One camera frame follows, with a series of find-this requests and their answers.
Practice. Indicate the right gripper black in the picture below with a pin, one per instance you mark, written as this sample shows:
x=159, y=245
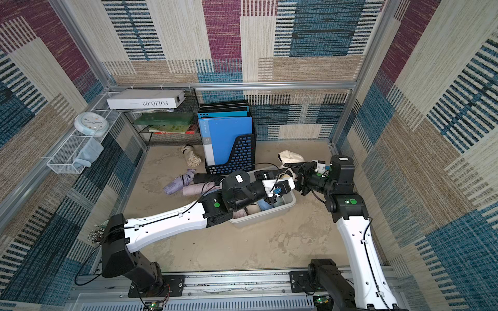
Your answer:
x=305, y=178

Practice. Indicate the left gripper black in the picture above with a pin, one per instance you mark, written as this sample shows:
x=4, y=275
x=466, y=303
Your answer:
x=287, y=184

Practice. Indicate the light blue umbrella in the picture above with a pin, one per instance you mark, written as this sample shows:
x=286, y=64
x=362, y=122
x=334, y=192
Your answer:
x=264, y=206

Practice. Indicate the beige umbrella wooden handle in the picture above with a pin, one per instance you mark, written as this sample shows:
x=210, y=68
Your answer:
x=290, y=163

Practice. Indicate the lilac umbrella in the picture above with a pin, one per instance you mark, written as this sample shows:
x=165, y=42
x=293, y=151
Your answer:
x=180, y=182

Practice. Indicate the mint green umbrella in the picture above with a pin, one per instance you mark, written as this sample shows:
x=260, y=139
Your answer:
x=279, y=201

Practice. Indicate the beige umbrella black stripes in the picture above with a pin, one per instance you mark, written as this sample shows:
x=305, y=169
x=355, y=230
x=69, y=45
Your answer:
x=253, y=209

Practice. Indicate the pale pink umbrella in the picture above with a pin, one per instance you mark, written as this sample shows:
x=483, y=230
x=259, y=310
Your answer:
x=199, y=188

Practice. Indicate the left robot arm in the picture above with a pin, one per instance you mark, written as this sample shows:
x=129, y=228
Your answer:
x=123, y=238

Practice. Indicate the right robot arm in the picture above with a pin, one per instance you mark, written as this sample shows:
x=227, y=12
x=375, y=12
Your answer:
x=369, y=289

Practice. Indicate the white plastic storage box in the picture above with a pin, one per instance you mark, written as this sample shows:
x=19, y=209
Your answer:
x=268, y=212

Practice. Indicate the cream umbrella at back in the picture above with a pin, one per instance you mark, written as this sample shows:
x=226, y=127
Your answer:
x=192, y=159

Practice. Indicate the white FOLIO-02 box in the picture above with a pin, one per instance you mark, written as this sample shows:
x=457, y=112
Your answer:
x=138, y=99

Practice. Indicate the black mesh file holder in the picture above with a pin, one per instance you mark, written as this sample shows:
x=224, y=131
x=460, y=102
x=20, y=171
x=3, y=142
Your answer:
x=241, y=158

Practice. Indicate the blue clip file folder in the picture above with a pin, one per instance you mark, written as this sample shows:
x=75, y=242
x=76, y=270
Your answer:
x=219, y=135

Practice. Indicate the teal file folder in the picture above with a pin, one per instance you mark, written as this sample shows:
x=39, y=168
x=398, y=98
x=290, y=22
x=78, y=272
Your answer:
x=219, y=112

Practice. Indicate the red and green book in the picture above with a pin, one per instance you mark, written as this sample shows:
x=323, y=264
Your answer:
x=174, y=129

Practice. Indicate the green book on shelf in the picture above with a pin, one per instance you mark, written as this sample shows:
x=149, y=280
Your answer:
x=165, y=118

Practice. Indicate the light blue cloth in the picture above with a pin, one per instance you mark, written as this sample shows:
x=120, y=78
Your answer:
x=88, y=154

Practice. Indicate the white round clock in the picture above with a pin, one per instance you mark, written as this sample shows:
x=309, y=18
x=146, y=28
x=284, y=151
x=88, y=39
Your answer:
x=91, y=124

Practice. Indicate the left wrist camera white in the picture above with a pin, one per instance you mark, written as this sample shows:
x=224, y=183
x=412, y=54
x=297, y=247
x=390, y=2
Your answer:
x=274, y=188

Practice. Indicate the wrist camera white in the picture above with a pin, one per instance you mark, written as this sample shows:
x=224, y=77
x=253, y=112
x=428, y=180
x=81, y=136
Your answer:
x=321, y=166
x=274, y=188

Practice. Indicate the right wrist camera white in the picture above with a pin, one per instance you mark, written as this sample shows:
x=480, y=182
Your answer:
x=321, y=166

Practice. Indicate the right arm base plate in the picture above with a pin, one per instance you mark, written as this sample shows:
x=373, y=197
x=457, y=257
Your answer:
x=299, y=282

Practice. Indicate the black wire shelf rack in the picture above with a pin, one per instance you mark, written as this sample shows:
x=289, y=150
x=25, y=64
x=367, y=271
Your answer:
x=190, y=105

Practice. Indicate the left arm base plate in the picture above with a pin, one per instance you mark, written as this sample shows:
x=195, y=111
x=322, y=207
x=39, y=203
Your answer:
x=171, y=285

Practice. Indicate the white wire wall basket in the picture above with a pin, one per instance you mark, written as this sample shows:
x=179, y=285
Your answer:
x=61, y=160

